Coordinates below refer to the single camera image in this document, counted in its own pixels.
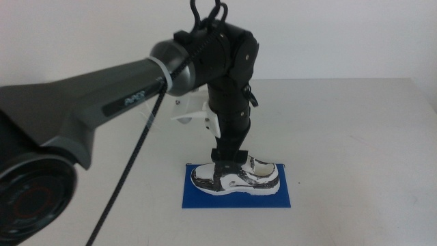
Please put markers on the blue rectangular mat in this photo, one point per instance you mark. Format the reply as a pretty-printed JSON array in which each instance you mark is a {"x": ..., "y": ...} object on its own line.
[{"x": 239, "y": 201}]

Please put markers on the white shoe with black markings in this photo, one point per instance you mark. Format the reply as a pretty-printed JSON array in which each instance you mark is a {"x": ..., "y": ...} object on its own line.
[{"x": 205, "y": 172}]

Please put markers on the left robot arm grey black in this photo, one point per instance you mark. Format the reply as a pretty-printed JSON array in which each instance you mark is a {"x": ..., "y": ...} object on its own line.
[{"x": 68, "y": 99}]

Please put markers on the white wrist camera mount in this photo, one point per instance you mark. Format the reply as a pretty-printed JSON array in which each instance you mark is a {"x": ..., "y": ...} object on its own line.
[{"x": 196, "y": 106}]

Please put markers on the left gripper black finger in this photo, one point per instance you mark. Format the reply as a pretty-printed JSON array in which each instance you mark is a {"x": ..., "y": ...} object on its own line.
[{"x": 220, "y": 177}]

